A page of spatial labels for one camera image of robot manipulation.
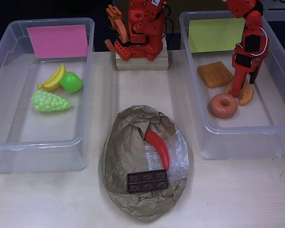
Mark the orange toy waffle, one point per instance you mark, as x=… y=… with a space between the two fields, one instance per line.
x=215 y=74

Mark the orange-red robot arm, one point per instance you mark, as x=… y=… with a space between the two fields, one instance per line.
x=147 y=28

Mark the green toy apple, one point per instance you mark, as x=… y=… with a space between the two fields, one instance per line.
x=71 y=82

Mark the white desk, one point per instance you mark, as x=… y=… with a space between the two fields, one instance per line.
x=275 y=6

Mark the pink sticky note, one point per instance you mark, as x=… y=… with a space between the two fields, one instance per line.
x=57 y=40

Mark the plywood base block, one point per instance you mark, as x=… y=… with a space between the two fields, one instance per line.
x=142 y=64

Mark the yellow-green sticky note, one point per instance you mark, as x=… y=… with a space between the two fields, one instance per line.
x=213 y=35

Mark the brown toy donut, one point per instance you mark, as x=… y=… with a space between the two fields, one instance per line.
x=217 y=107

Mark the red toy chili pepper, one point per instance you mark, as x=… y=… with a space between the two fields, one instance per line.
x=160 y=145

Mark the light green toy grapes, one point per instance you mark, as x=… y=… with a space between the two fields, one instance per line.
x=50 y=102

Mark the clear plastic bin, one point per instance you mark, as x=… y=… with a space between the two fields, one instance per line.
x=4 y=118
x=251 y=133

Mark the yellow toy banana bunch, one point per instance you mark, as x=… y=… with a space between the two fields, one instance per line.
x=53 y=79

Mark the dark brown toy chocolate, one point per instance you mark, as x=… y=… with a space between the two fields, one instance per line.
x=147 y=181

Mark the crumpled brown paper bag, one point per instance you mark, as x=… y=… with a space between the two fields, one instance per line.
x=133 y=204

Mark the orange clamp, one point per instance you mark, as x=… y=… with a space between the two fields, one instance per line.
x=116 y=21

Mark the orange toy croissant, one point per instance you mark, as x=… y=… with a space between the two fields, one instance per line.
x=247 y=95

